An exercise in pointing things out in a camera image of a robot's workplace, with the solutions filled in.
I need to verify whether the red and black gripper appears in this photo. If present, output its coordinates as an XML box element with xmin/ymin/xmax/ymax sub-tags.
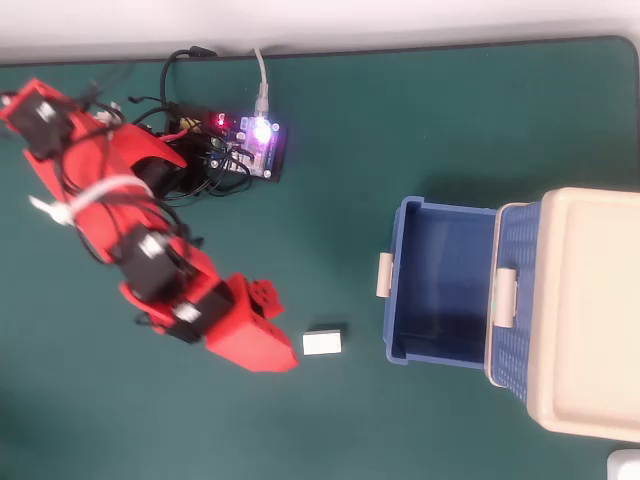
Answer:
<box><xmin>119</xmin><ymin>272</ymin><xmax>300</xmax><ymax>374</ymax></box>

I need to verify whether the white cube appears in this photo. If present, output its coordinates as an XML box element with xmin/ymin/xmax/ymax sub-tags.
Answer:
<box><xmin>302</xmin><ymin>324</ymin><xmax>347</xmax><ymax>357</ymax></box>

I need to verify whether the blue wicker-pattern drawer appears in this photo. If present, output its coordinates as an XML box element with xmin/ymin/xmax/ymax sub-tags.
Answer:
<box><xmin>374</xmin><ymin>195</ymin><xmax>499</xmax><ymax>370</ymax></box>
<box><xmin>487</xmin><ymin>199</ymin><xmax>544</xmax><ymax>406</ymax></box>

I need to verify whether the beige plastic drawer cabinet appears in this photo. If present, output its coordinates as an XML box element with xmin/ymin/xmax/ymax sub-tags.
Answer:
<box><xmin>484</xmin><ymin>187</ymin><xmax>640</xmax><ymax>444</ymax></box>

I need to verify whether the green desk mat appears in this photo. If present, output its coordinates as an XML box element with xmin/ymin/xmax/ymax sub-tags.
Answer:
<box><xmin>0</xmin><ymin>34</ymin><xmax>640</xmax><ymax>480</ymax></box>

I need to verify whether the motor controller circuit board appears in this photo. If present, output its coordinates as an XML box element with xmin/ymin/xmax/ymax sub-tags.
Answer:
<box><xmin>167</xmin><ymin>102</ymin><xmax>290</xmax><ymax>185</ymax></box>

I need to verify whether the white plastic object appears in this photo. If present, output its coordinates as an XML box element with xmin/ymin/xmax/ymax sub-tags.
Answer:
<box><xmin>606</xmin><ymin>448</ymin><xmax>640</xmax><ymax>480</ymax></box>

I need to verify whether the black wire bundle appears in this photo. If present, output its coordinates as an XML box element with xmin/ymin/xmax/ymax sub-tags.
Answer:
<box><xmin>159</xmin><ymin>149</ymin><xmax>254</xmax><ymax>201</ymax></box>

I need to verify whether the white USB cable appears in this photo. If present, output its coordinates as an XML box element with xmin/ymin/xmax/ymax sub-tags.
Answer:
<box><xmin>252</xmin><ymin>46</ymin><xmax>274</xmax><ymax>119</ymax></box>

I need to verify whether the black power cable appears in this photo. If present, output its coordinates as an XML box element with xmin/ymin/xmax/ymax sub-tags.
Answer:
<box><xmin>159</xmin><ymin>45</ymin><xmax>219</xmax><ymax>109</ymax></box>

